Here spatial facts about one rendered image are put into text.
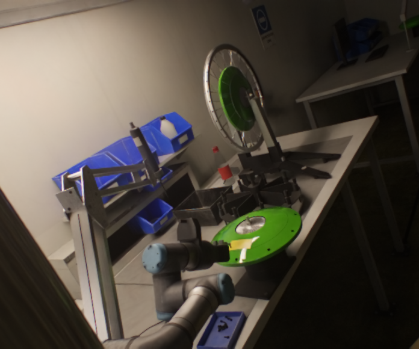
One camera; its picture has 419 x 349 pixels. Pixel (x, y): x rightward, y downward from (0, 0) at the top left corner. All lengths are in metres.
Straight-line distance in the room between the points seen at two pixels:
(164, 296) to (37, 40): 1.40
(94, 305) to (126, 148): 1.27
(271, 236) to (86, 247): 0.53
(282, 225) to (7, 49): 1.31
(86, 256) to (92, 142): 1.12
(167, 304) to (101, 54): 1.53
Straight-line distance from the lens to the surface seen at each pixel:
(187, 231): 0.96
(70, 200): 0.92
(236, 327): 1.14
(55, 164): 1.85
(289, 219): 1.22
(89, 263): 0.90
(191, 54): 2.65
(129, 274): 1.75
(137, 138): 1.36
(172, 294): 0.86
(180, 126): 2.17
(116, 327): 0.92
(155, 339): 0.68
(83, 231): 0.91
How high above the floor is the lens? 1.64
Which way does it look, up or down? 19 degrees down
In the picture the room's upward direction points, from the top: 24 degrees counter-clockwise
